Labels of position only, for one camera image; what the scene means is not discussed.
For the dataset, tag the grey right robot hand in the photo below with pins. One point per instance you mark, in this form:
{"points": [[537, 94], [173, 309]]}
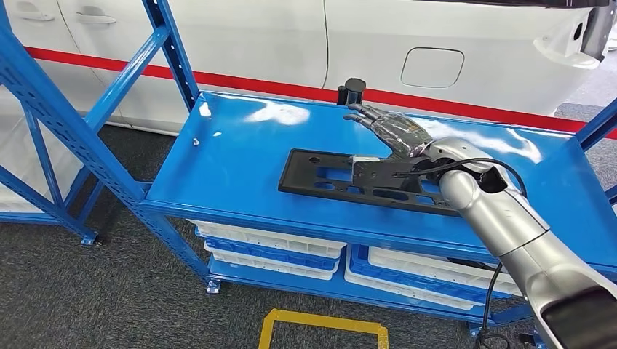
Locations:
{"points": [[400, 135]]}

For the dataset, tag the black plastic bracket part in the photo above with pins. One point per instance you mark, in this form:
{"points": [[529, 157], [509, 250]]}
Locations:
{"points": [[296, 182]]}

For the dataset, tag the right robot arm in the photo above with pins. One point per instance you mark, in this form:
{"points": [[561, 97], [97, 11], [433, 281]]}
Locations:
{"points": [[501, 217]]}

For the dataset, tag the black curved plastic part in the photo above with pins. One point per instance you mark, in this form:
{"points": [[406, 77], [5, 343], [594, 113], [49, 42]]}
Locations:
{"points": [[475, 265]]}

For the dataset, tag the black cylindrical device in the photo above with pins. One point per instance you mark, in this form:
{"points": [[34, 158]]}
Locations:
{"points": [[356, 89]]}

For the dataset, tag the white fuel filler flap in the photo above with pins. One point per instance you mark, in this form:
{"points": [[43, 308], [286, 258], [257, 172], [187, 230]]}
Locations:
{"points": [[431, 67]]}

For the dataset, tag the white plastic bin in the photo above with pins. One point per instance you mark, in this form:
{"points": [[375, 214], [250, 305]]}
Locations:
{"points": [[409, 294], [424, 267], [270, 270], [270, 238]]}

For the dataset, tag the blue plastic bin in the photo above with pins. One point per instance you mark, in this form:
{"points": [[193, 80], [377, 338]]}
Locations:
{"points": [[270, 257], [359, 265]]}

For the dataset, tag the blue metal rack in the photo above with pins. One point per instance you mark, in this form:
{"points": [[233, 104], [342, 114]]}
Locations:
{"points": [[241, 159], [43, 159]]}

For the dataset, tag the white car body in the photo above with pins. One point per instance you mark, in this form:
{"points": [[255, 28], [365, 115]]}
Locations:
{"points": [[241, 38]]}

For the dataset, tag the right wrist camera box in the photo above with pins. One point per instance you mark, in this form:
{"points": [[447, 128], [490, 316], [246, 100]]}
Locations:
{"points": [[371, 176]]}

